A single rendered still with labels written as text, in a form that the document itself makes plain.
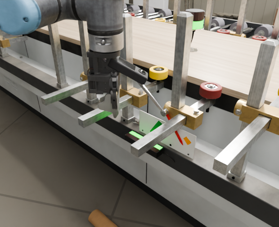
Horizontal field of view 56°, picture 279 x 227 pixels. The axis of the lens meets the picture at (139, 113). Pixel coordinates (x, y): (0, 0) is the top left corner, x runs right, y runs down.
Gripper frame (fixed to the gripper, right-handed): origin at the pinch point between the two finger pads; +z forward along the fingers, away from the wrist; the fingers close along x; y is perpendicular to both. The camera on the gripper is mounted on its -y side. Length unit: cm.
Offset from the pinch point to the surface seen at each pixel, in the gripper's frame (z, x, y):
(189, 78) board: 1.6, -32.0, -26.2
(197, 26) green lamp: -23.3, -13.1, -23.4
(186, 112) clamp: 3.6, -8.0, -22.3
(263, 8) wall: 52, -512, -242
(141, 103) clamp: 8.6, -22.2, -7.0
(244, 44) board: 0, -76, -61
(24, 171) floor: 91, -68, 77
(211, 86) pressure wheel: -0.4, -20.5, -32.5
